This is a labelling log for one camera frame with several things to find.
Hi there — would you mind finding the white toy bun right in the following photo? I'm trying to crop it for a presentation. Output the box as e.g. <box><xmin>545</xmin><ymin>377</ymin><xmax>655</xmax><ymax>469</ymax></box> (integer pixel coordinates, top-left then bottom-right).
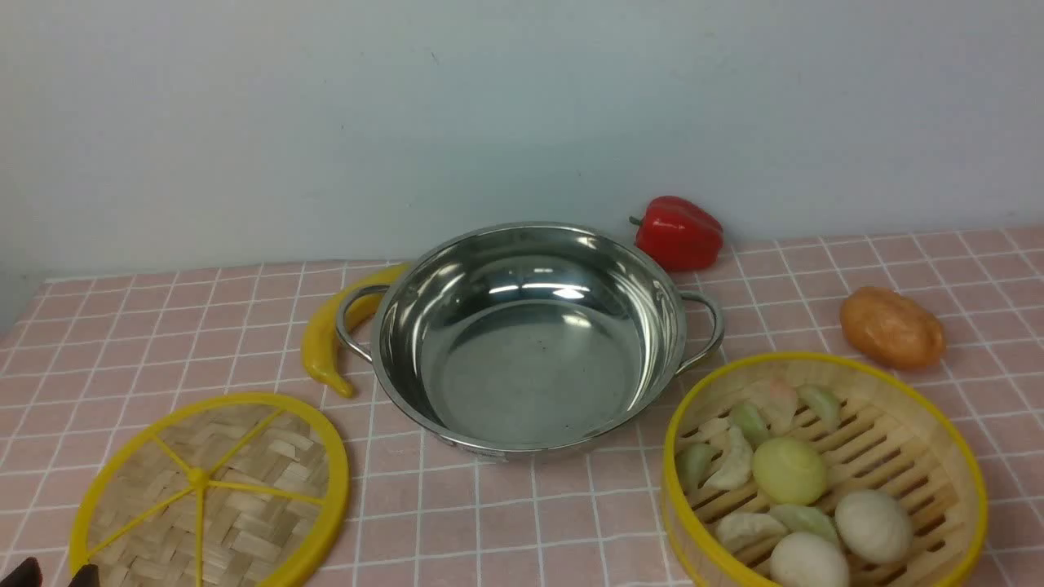
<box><xmin>834</xmin><ymin>490</ymin><xmax>914</xmax><ymax>565</ymax></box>

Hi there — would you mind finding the white toy dumpling left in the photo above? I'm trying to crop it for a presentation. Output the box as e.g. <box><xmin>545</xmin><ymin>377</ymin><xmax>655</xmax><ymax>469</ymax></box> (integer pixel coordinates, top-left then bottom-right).
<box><xmin>704</xmin><ymin>426</ymin><xmax>754</xmax><ymax>491</ymax></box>

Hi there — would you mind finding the stainless steel pot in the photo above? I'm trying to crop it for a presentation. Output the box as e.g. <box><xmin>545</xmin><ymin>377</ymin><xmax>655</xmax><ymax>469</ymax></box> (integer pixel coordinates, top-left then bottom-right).
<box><xmin>334</xmin><ymin>222</ymin><xmax>726</xmax><ymax>461</ymax></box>

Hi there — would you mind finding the pink checkered tablecloth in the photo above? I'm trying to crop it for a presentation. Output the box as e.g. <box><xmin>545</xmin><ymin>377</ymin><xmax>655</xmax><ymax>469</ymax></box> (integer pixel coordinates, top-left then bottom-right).
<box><xmin>1</xmin><ymin>227</ymin><xmax>1043</xmax><ymax>586</ymax></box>

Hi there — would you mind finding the yellow bamboo steamer basket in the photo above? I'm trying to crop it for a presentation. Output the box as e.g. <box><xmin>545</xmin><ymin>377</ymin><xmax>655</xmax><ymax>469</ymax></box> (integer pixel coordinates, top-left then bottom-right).
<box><xmin>661</xmin><ymin>352</ymin><xmax>988</xmax><ymax>586</ymax></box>

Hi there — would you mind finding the pink toy dumpling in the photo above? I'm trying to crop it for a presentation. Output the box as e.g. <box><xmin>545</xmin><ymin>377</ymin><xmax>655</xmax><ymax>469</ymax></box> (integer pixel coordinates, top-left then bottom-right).
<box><xmin>750</xmin><ymin>377</ymin><xmax>799</xmax><ymax>437</ymax></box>

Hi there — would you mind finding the yellow-green toy bun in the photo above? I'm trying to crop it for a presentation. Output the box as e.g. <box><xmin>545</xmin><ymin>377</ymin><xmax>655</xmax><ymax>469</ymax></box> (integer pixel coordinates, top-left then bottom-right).
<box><xmin>752</xmin><ymin>437</ymin><xmax>829</xmax><ymax>504</ymax></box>

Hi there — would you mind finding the yellow toy banana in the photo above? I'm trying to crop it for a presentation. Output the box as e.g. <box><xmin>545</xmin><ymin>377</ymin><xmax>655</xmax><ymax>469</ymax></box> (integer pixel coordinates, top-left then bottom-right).
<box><xmin>299</xmin><ymin>263</ymin><xmax>408</xmax><ymax>398</ymax></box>

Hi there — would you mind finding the white toy dumpling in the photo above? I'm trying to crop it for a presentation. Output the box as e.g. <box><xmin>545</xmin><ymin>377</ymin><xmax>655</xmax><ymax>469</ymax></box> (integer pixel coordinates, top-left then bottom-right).
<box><xmin>714</xmin><ymin>510</ymin><xmax>790</xmax><ymax>554</ymax></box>
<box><xmin>704</xmin><ymin>426</ymin><xmax>754</xmax><ymax>491</ymax></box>

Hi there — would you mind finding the orange toy potato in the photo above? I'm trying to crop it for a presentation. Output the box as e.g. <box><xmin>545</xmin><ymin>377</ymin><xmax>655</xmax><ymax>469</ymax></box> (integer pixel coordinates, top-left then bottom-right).
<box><xmin>839</xmin><ymin>286</ymin><xmax>948</xmax><ymax>371</ymax></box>

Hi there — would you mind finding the green toy dumpling middle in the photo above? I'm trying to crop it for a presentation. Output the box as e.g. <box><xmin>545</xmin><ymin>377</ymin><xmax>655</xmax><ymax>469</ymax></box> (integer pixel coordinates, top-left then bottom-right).
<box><xmin>728</xmin><ymin>400</ymin><xmax>772</xmax><ymax>448</ymax></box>

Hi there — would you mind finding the green toy dumpling back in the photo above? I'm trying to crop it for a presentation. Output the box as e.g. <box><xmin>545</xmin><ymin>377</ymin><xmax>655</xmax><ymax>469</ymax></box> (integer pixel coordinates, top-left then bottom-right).
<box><xmin>794</xmin><ymin>384</ymin><xmax>840</xmax><ymax>432</ymax></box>

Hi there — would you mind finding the yellow woven steamer lid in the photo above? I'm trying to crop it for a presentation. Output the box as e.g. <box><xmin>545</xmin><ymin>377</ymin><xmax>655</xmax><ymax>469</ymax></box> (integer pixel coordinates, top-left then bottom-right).
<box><xmin>69</xmin><ymin>391</ymin><xmax>351</xmax><ymax>586</ymax></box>

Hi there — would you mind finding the white toy bun front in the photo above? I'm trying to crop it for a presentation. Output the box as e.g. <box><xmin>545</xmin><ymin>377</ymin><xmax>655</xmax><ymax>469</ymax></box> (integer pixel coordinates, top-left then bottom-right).
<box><xmin>769</xmin><ymin>532</ymin><xmax>850</xmax><ymax>586</ymax></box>

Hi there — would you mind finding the red toy bell pepper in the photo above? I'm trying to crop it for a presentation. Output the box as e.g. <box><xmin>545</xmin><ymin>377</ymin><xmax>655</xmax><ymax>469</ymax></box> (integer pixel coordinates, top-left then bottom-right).
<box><xmin>628</xmin><ymin>196</ymin><xmax>723</xmax><ymax>272</ymax></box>

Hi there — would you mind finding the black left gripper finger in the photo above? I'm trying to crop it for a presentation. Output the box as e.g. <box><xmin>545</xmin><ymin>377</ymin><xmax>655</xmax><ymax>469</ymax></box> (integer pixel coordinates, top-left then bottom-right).
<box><xmin>0</xmin><ymin>558</ymin><xmax>42</xmax><ymax>587</ymax></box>
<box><xmin>69</xmin><ymin>564</ymin><xmax>100</xmax><ymax>587</ymax></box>

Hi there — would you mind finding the green toy dumpling left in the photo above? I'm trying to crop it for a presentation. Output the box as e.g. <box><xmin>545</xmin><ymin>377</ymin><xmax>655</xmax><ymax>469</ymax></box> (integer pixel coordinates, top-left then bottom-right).
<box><xmin>675</xmin><ymin>443</ymin><xmax>719</xmax><ymax>495</ymax></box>

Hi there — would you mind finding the green toy dumpling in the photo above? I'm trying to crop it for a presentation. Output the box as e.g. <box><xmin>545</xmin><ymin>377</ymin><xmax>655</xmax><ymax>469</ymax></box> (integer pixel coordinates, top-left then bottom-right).
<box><xmin>675</xmin><ymin>443</ymin><xmax>719</xmax><ymax>495</ymax></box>
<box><xmin>728</xmin><ymin>400</ymin><xmax>772</xmax><ymax>448</ymax></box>
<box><xmin>768</xmin><ymin>504</ymin><xmax>840</xmax><ymax>547</ymax></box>
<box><xmin>794</xmin><ymin>384</ymin><xmax>840</xmax><ymax>432</ymax></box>

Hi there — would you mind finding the green toy dumpling centre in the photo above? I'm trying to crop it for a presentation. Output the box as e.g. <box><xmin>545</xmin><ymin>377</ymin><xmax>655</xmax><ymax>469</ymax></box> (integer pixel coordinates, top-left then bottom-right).
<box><xmin>768</xmin><ymin>504</ymin><xmax>840</xmax><ymax>547</ymax></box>

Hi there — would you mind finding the white toy bun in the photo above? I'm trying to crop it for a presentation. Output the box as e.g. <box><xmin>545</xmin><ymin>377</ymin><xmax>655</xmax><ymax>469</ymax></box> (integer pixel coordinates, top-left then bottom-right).
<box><xmin>769</xmin><ymin>532</ymin><xmax>850</xmax><ymax>586</ymax></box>
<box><xmin>834</xmin><ymin>490</ymin><xmax>914</xmax><ymax>565</ymax></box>

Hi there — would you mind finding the white toy dumpling front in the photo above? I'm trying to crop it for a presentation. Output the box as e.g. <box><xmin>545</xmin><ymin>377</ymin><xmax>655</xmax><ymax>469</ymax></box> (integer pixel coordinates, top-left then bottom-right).
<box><xmin>714</xmin><ymin>510</ymin><xmax>790</xmax><ymax>554</ymax></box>

